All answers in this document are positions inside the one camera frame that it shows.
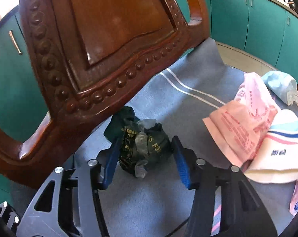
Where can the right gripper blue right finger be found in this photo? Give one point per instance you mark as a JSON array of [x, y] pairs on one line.
[[198, 175]]

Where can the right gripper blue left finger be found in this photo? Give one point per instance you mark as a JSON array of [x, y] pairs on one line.
[[93, 176]]

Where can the dark green wrapper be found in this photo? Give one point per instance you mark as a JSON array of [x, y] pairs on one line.
[[144, 142]]

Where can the white paper cup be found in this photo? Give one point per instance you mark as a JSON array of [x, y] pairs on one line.
[[277, 158]]

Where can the light blue face mask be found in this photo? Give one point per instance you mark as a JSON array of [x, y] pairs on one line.
[[283, 85]]

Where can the teal kitchen cabinets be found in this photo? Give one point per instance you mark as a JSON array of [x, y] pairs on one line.
[[264, 28]]

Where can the blue striped towel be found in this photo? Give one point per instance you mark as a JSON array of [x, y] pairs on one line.
[[179, 99]]

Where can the pink paper bag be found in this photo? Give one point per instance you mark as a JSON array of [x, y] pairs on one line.
[[239, 127]]

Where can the carved wooden chair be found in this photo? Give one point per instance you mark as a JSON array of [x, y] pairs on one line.
[[90, 57]]

